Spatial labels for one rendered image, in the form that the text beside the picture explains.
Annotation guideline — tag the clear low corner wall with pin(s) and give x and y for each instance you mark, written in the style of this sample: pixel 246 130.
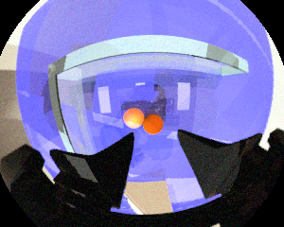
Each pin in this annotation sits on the clear low corner wall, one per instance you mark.
pixel 70 89

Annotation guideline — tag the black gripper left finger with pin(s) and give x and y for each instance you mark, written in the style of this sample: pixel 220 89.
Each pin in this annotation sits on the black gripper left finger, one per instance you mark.
pixel 108 169

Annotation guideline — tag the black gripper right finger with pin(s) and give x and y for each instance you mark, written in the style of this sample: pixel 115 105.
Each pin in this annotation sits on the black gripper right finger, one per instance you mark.
pixel 213 161

